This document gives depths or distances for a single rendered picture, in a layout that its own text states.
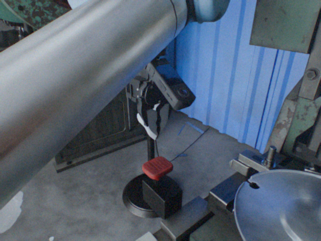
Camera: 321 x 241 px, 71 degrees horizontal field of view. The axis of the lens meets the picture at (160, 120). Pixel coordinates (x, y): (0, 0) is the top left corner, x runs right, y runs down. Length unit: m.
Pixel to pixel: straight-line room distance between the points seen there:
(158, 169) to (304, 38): 0.40
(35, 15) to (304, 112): 1.24
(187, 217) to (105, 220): 0.90
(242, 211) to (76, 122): 0.38
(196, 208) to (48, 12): 1.16
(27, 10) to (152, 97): 1.01
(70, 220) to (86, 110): 1.38
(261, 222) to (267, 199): 0.06
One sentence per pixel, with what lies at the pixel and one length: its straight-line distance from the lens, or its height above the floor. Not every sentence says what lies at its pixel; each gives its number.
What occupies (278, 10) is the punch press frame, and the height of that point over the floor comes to 1.11.
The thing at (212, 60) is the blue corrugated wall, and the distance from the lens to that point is 2.11.
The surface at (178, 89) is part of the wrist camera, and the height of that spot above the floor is 0.98.
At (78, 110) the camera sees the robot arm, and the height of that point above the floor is 1.06.
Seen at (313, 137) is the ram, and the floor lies 0.91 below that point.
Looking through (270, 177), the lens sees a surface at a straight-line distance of 0.57.
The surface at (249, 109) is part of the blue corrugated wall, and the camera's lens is 1.98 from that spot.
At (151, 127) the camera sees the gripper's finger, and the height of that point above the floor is 0.88.
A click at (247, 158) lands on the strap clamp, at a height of 0.75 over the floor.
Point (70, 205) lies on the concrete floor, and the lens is 1.61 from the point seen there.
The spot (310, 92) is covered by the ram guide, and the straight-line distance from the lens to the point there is 0.42.
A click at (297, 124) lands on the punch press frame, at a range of 0.78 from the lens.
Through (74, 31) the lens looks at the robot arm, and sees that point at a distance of 0.18.
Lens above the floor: 1.13
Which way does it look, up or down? 28 degrees down
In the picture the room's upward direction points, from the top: straight up
